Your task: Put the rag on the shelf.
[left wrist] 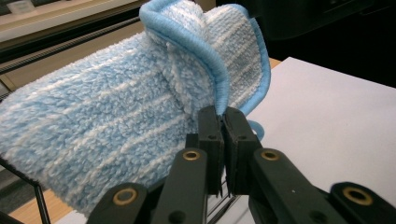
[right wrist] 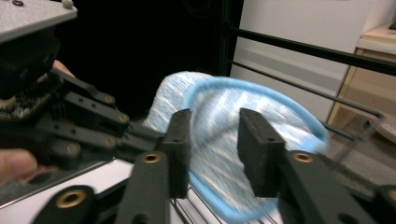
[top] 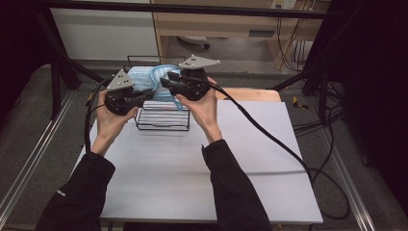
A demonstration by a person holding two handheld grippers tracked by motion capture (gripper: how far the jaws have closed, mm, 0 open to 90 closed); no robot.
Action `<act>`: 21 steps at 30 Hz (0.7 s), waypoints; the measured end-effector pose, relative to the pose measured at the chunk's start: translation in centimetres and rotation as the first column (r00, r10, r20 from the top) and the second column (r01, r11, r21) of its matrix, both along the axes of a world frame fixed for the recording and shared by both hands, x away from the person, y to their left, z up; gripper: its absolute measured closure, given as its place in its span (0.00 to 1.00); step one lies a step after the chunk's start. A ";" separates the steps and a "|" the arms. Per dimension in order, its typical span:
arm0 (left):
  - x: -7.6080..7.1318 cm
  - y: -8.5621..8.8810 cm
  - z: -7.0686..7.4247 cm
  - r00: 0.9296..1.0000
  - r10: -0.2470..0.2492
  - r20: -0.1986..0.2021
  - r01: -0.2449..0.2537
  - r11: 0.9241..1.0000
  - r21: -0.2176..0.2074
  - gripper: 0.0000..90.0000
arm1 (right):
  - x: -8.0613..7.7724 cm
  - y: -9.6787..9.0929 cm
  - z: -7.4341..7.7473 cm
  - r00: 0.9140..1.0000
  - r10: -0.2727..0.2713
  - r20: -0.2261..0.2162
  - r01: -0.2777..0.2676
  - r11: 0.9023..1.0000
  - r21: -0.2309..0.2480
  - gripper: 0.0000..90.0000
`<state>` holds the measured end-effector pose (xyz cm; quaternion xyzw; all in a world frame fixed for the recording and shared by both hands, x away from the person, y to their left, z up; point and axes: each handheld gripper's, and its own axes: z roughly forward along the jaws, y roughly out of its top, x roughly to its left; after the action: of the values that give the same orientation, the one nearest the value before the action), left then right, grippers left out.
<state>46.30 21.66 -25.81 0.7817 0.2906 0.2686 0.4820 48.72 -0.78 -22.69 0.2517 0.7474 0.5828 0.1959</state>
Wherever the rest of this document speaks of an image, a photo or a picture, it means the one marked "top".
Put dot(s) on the black metal frame bar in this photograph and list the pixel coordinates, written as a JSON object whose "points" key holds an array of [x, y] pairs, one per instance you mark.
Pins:
{"points": [[192, 9]]}

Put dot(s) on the person's right hand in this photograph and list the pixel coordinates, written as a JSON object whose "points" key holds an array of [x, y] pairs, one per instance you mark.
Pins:
{"points": [[205, 110]]}

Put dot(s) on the yellow black tape marker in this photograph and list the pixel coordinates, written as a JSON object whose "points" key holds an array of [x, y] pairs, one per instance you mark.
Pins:
{"points": [[299, 104], [89, 99]]}

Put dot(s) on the blue striped cloth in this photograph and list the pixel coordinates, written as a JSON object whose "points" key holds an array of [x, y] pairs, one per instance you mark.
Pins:
{"points": [[142, 78]]}

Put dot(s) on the white wall socket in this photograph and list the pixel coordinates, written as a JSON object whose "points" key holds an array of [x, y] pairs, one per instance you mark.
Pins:
{"points": [[283, 4]]}

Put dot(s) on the aluminium rail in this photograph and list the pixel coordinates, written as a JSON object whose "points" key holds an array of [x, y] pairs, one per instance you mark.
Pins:
{"points": [[348, 179], [35, 157]]}

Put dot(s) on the black curtain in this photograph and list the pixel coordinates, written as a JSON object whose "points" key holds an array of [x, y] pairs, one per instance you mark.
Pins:
{"points": [[375, 80], [19, 48]]}

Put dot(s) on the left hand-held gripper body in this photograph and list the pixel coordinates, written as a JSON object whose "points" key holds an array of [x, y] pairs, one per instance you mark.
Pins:
{"points": [[120, 99]]}

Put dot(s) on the wooden table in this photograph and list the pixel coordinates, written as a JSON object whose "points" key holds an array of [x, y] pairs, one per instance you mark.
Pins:
{"points": [[253, 95]]}

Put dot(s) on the light wooden desk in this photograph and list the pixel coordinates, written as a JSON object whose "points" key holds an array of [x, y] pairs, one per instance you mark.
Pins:
{"points": [[224, 24]]}

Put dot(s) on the white table board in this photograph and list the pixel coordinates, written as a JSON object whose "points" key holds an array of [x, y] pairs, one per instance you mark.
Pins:
{"points": [[256, 179]]}

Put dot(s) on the black metal stand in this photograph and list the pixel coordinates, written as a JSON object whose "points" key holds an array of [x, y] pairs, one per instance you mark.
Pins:
{"points": [[323, 96], [56, 86]]}

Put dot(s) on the person's left hand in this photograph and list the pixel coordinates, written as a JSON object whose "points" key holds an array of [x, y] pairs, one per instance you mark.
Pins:
{"points": [[110, 123]]}

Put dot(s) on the white cabinet panel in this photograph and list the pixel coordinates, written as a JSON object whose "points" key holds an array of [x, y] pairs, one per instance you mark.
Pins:
{"points": [[102, 35]]}

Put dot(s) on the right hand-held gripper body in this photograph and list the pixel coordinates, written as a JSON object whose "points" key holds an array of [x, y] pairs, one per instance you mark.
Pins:
{"points": [[192, 85]]}

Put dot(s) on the chair base with caster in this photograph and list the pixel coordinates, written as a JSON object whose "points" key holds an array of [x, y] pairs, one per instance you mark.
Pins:
{"points": [[194, 40]]}

